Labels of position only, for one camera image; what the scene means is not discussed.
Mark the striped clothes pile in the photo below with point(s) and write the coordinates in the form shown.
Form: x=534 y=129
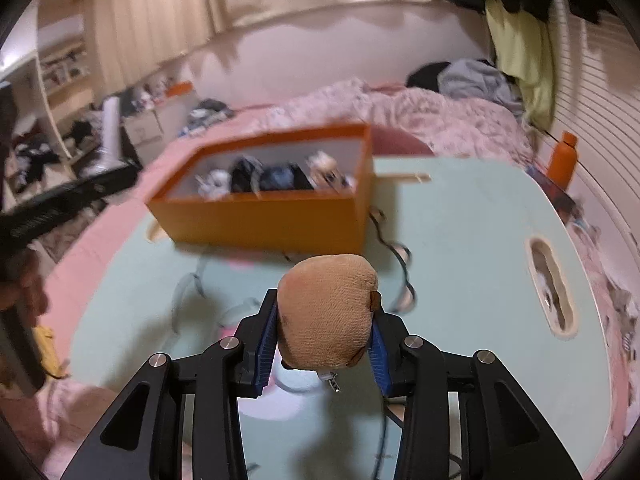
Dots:
x=207 y=112

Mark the yellow cloth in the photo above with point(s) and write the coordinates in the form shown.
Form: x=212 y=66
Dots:
x=45 y=347

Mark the white slatted headboard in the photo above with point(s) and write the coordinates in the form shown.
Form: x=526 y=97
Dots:
x=600 y=110

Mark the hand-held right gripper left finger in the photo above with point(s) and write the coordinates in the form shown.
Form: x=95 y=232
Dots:
x=262 y=355

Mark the yellow-green cloth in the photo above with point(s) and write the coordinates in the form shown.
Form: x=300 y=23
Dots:
x=522 y=55

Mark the orange cardboard box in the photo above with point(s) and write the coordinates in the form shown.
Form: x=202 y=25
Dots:
x=260 y=220

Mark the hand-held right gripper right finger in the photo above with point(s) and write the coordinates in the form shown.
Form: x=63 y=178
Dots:
x=379 y=365

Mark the orange water bottle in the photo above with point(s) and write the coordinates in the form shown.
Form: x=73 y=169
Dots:
x=562 y=160

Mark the black clothing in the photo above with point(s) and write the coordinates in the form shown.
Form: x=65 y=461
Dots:
x=425 y=74

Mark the pink floral duvet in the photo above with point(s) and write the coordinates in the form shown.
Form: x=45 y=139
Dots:
x=425 y=115

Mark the colourful book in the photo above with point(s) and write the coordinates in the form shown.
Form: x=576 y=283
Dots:
x=555 y=187

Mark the white paper roll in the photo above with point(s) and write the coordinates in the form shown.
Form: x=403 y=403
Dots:
x=111 y=130

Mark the person's left hand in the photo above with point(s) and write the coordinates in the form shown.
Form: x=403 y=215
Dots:
x=25 y=285

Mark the maroon cushion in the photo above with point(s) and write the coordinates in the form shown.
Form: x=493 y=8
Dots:
x=400 y=140

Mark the white low cabinet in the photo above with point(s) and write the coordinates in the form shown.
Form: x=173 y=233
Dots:
x=142 y=130

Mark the grey clothing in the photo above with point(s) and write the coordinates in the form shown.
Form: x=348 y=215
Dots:
x=470 y=82

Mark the small orange box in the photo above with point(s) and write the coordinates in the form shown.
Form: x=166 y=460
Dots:
x=180 y=88

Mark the white shelf unit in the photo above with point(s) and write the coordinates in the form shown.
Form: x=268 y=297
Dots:
x=55 y=75

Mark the heap of dark clothes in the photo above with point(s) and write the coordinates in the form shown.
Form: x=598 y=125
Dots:
x=35 y=155

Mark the pink rose-print pajamas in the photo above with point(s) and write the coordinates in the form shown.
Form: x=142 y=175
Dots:
x=65 y=410

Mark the beige curtains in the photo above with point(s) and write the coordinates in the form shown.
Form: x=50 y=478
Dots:
x=200 y=5

